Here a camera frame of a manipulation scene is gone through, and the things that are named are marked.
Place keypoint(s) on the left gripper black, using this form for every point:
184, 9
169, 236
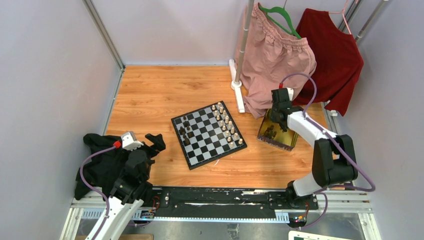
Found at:
158, 145

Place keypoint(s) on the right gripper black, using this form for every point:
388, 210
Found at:
272, 116

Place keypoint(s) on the yellow transparent piece tray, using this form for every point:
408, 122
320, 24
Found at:
285, 140

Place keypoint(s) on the dark chess piece cluster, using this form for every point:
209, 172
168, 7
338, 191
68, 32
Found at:
185, 131

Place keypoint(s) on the black white chess board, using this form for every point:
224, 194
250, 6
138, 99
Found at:
202, 150

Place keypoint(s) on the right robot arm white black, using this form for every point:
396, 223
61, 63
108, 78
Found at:
333, 155

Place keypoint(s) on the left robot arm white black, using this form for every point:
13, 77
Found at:
131, 189

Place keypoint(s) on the dark chess pieces in tray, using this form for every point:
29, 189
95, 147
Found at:
271, 132

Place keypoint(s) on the row of light chess pieces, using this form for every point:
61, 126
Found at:
224, 128

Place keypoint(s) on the pink hanging shorts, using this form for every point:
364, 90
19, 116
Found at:
272, 57

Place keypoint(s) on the white clothes rack stand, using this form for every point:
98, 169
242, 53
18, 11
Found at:
236, 65

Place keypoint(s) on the black cloth heap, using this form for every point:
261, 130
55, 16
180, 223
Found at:
104, 169

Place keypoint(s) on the dark red hanging shirt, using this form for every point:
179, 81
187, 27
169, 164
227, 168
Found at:
338, 62

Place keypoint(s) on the pink clothes hanger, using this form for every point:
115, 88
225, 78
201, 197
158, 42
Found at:
342, 13

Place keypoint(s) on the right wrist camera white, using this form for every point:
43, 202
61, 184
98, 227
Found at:
289, 92

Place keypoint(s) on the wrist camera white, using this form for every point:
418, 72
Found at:
128, 142
289, 92

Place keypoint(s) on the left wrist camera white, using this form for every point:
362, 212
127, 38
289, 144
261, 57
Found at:
128, 142

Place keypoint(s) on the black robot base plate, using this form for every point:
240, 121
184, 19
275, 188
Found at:
226, 205

